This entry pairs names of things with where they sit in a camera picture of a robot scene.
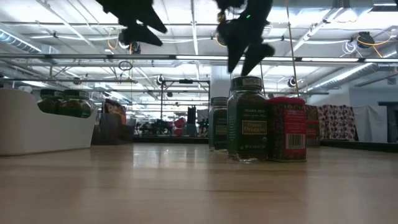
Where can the white plastic bin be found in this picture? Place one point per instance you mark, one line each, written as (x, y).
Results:
(46, 133)

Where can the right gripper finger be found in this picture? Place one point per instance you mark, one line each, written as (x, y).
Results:
(258, 54)
(236, 43)

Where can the distant black station frame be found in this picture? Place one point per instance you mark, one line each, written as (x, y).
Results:
(186, 81)

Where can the green-lid oregano jar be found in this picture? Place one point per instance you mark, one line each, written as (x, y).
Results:
(76, 107)
(51, 104)
(247, 124)
(219, 124)

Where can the orange taco seasoning packet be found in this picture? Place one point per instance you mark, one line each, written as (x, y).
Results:
(115, 110)

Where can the long ceiling light bar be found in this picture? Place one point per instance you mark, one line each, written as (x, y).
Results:
(202, 57)

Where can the dark cabinet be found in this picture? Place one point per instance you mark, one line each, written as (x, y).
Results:
(392, 124)

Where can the floral patterned cloth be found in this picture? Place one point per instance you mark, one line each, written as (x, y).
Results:
(337, 123)

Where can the red spice tin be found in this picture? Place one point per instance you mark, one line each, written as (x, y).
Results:
(312, 124)
(287, 130)

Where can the round black ceiling fixture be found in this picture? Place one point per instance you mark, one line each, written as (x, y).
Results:
(291, 81)
(160, 80)

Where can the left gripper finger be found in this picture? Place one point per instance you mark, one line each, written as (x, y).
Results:
(150, 21)
(136, 35)

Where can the narrow dark grey bin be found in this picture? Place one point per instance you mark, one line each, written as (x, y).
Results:
(115, 133)

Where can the white sheet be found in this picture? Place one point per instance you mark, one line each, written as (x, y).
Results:
(370, 124)

